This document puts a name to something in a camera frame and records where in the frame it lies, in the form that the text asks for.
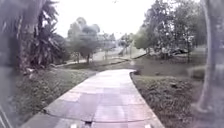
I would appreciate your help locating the leaf-strewn grass ground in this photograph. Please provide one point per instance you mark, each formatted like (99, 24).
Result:
(166, 93)

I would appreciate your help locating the clump of palm plants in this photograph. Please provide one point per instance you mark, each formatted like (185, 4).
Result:
(40, 43)

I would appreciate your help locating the robot's own part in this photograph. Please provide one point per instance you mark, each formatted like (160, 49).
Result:
(73, 126)
(147, 126)

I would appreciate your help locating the round-crowned tree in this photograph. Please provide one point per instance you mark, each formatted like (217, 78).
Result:
(87, 40)

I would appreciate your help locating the grey road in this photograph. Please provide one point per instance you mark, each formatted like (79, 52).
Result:
(103, 56)

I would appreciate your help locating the thick grey tree trunk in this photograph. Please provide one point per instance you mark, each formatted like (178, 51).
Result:
(213, 66)

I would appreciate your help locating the paved slab path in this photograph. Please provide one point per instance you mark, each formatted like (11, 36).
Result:
(106, 96)

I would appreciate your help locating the group of leafy trees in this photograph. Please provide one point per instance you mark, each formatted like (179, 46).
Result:
(166, 30)

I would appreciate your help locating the low bush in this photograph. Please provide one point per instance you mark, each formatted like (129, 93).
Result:
(196, 71)

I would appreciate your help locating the green grass field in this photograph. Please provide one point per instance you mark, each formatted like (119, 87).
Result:
(43, 90)

